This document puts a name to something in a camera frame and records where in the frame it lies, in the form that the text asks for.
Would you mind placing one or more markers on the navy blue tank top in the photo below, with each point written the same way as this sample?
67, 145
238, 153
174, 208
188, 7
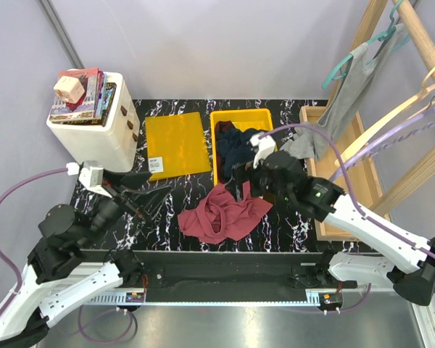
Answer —
232, 147

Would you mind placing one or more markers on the yellow flat lid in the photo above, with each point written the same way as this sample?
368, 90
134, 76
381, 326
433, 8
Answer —
176, 146

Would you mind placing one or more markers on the maroon tank top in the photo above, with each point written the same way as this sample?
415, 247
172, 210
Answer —
219, 216

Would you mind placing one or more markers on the lavender plastic hanger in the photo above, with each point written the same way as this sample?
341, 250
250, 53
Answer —
390, 138

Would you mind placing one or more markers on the teal plastic hanger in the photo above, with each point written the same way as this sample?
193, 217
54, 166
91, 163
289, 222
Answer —
362, 47

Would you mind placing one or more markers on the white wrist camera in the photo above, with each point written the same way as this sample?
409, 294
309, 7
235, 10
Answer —
90, 175
264, 145

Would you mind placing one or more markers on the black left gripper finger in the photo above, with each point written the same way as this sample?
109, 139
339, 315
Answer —
125, 182
148, 204

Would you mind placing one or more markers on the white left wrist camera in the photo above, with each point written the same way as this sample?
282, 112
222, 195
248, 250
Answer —
90, 175

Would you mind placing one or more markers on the wooden clothes rack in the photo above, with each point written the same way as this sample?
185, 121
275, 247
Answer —
365, 178

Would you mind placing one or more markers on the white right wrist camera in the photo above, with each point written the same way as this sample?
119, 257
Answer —
264, 145

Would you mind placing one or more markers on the grey tank top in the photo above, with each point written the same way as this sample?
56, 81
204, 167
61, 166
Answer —
361, 73

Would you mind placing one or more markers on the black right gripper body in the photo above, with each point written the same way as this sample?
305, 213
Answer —
262, 184

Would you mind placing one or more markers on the cream drawer cabinet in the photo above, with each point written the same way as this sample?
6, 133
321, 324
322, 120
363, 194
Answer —
113, 145

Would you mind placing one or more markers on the stack of books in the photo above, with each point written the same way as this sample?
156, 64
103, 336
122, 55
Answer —
92, 108

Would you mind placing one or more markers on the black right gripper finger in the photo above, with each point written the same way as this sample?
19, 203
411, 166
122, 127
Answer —
240, 191
241, 173

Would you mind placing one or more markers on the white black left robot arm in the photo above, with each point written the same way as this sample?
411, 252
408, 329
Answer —
34, 306

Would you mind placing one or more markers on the yellow plastic bin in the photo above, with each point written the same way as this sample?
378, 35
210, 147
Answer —
242, 119

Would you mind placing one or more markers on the wooden hanger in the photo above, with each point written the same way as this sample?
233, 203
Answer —
362, 140

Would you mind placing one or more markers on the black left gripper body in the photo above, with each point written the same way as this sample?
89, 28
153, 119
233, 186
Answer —
107, 209

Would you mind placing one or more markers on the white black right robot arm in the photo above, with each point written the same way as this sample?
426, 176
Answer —
406, 262

